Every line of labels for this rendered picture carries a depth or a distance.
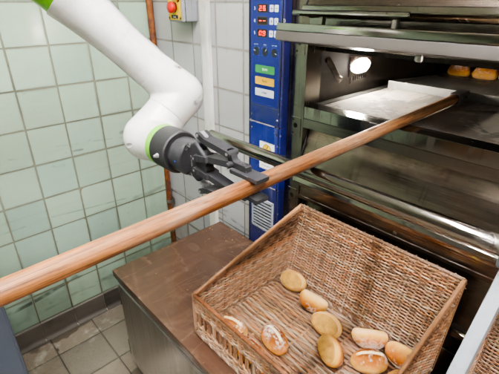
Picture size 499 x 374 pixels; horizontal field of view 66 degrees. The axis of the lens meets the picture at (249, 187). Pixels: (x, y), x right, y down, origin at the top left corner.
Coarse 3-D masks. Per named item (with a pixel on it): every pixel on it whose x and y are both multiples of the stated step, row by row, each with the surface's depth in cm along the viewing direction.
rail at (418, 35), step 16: (304, 32) 96; (320, 32) 93; (336, 32) 90; (352, 32) 87; (368, 32) 84; (384, 32) 81; (400, 32) 79; (416, 32) 77; (432, 32) 75; (448, 32) 73
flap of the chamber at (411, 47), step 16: (288, 32) 100; (352, 48) 97; (368, 48) 85; (384, 48) 82; (400, 48) 79; (416, 48) 77; (432, 48) 75; (448, 48) 73; (464, 48) 71; (480, 48) 69; (496, 48) 67
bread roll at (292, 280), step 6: (288, 270) 131; (294, 270) 132; (282, 276) 132; (288, 276) 130; (294, 276) 129; (300, 276) 128; (282, 282) 131; (288, 282) 130; (294, 282) 128; (300, 282) 127; (306, 282) 129; (288, 288) 129; (294, 288) 128; (300, 288) 127
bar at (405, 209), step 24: (240, 144) 93; (312, 168) 78; (360, 192) 70; (384, 192) 69; (408, 216) 64; (432, 216) 62; (480, 240) 57; (480, 312) 54; (480, 336) 53; (456, 360) 53
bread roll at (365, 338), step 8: (360, 328) 108; (352, 336) 109; (360, 336) 107; (368, 336) 106; (376, 336) 106; (384, 336) 106; (360, 344) 107; (368, 344) 106; (376, 344) 106; (384, 344) 107
